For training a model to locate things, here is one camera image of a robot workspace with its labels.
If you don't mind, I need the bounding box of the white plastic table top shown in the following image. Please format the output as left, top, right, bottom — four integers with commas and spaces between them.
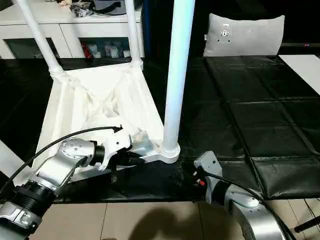
30, 61, 182, 184

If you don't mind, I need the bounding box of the black floor stand leg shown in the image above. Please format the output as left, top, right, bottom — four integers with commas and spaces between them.
294, 216, 320, 234

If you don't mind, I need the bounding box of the white sideboard cabinet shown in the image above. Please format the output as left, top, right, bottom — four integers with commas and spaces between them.
0, 0, 146, 60

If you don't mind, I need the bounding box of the colourful clutter bundle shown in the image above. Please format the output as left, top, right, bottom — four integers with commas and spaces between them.
57, 0, 95, 19

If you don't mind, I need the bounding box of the white flat board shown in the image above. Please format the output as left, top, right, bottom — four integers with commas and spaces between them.
279, 54, 320, 96

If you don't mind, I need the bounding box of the grey pillow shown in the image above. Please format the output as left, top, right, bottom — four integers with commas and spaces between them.
202, 13, 286, 57

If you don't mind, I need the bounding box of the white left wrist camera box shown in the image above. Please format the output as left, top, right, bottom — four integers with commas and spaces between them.
99, 131, 134, 170

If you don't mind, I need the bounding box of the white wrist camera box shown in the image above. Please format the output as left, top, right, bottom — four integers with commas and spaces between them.
99, 131, 134, 170
193, 151, 224, 179

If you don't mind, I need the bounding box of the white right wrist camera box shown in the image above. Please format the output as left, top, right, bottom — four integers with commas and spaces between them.
193, 151, 224, 179

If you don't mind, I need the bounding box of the grey bag with black strap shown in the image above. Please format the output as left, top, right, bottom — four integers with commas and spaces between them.
92, 0, 144, 16

